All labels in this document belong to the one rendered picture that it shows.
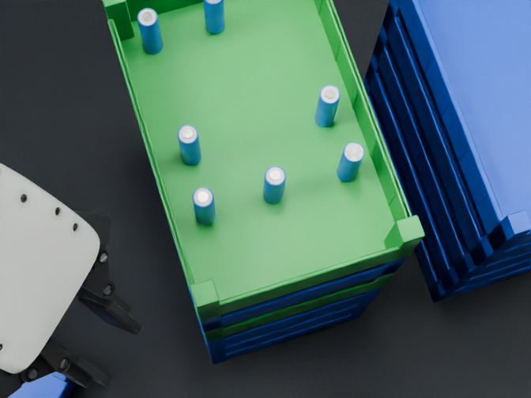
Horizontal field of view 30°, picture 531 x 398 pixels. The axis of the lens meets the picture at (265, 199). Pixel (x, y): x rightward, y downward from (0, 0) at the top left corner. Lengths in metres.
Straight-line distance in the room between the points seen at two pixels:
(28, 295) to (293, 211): 0.38
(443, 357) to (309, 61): 0.51
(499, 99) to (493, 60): 0.04
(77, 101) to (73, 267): 0.79
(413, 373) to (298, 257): 0.44
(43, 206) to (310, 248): 0.37
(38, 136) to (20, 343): 0.80
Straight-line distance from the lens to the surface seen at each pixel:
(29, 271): 0.58
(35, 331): 0.60
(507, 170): 1.04
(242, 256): 0.90
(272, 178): 0.85
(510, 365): 1.34
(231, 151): 0.92
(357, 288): 1.02
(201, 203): 0.85
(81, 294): 0.66
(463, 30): 1.08
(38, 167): 1.37
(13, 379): 0.63
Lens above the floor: 1.28
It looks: 75 degrees down
